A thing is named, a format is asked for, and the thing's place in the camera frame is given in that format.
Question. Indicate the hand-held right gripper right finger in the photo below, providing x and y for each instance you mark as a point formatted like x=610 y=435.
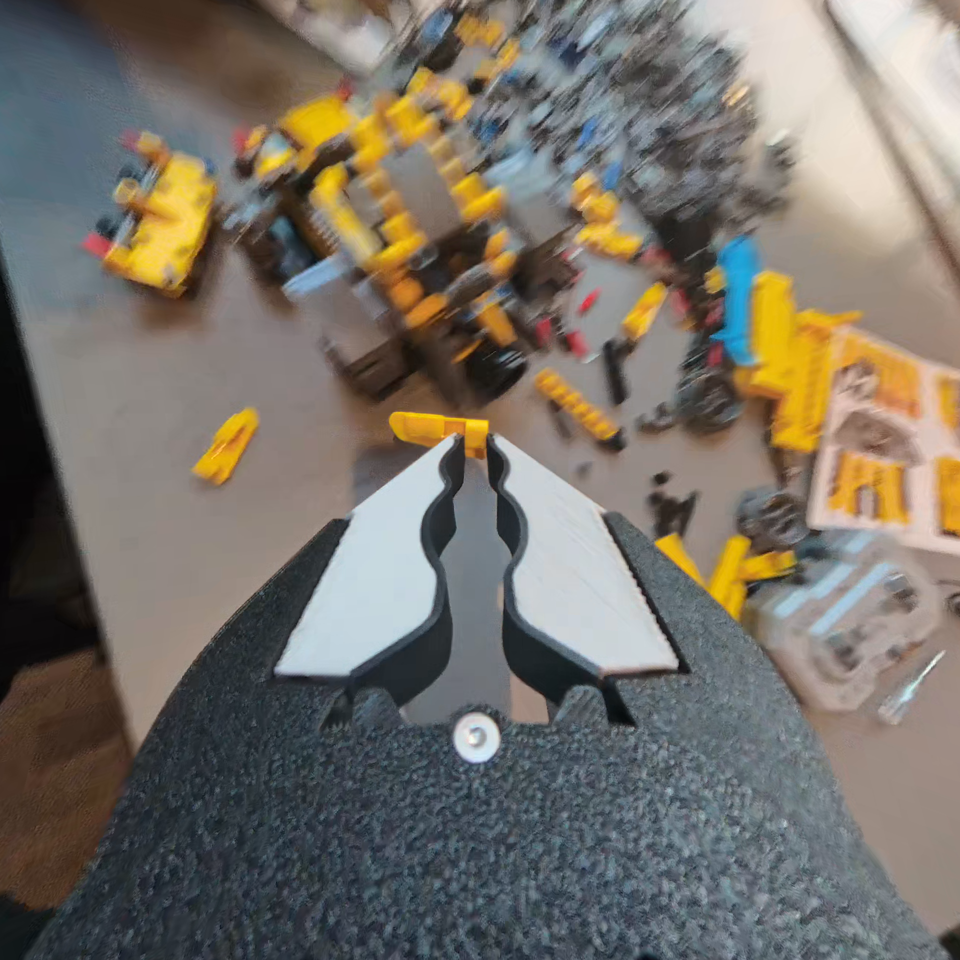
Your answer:
x=592 y=585

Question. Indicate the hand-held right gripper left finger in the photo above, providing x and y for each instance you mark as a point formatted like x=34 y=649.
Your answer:
x=360 y=592

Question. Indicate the yellow brick vehicle model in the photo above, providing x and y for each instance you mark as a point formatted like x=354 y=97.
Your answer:
x=420 y=195

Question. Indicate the small yellow brick assembly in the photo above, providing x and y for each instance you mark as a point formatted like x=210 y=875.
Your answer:
x=169 y=217

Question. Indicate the yellow slim curved brick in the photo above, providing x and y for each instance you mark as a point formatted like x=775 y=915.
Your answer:
x=679 y=559

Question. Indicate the black connector bricks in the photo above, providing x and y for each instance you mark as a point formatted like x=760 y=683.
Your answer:
x=671 y=510

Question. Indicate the yellow long liftarm brick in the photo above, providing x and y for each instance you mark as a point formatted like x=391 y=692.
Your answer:
x=729 y=577

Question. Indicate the yellow holed beam brick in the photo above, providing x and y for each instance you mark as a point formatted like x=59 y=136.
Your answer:
x=577 y=405

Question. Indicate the black rubber tyre wheel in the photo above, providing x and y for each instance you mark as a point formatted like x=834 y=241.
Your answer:
x=772 y=521

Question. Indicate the small yellow connector piece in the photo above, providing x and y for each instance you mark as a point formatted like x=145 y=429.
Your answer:
x=225 y=446

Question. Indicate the dark grey sprocket wheel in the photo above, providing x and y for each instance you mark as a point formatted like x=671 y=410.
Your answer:
x=709 y=405

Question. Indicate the grey battery box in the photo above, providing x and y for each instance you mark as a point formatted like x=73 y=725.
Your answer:
x=840 y=622

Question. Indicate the blue brick separator tool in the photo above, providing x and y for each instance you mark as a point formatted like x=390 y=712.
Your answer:
x=739 y=300

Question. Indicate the small silver tool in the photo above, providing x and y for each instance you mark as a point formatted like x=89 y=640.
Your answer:
x=911 y=686

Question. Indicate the person's dark clothing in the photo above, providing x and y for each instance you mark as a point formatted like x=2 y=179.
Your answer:
x=30 y=487

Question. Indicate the pile of grey brick pieces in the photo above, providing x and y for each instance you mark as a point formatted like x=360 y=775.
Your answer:
x=637 y=112

